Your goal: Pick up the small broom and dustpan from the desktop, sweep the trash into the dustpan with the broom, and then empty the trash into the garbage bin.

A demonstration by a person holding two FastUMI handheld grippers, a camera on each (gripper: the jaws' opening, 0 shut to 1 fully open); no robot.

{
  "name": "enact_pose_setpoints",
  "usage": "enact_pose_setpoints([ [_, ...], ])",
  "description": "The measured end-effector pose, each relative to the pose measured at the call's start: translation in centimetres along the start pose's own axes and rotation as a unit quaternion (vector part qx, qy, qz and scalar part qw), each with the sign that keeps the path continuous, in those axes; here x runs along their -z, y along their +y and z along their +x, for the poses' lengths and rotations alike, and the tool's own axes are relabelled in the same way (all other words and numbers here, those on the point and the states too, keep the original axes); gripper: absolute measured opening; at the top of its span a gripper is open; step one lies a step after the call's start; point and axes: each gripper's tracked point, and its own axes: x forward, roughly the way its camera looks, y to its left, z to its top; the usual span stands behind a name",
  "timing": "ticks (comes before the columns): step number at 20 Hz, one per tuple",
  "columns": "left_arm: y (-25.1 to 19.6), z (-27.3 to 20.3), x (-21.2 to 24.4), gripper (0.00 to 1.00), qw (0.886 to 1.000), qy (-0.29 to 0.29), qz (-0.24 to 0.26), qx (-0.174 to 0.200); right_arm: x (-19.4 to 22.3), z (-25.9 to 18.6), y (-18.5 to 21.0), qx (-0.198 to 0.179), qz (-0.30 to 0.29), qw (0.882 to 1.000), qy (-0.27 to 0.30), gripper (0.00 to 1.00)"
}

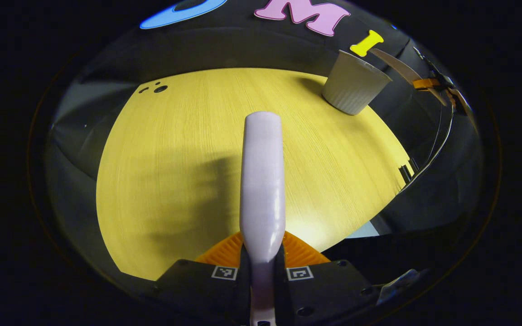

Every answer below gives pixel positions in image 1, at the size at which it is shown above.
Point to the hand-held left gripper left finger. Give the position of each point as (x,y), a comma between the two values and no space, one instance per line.
(197,290)

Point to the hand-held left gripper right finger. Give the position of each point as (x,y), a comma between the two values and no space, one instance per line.
(329,290)

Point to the light grey plastic dustpan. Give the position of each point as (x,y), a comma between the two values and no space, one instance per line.
(394,65)

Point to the black backdrop cloth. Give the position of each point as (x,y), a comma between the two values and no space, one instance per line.
(243,45)

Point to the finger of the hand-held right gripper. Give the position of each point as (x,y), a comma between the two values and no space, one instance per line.
(425,83)

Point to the dark desk edge bracket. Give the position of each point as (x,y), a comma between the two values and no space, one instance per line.
(405,173)

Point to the white ribbed garbage bin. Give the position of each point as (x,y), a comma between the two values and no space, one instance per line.
(354,86)

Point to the yellow wooden desktop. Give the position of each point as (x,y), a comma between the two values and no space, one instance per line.
(175,158)

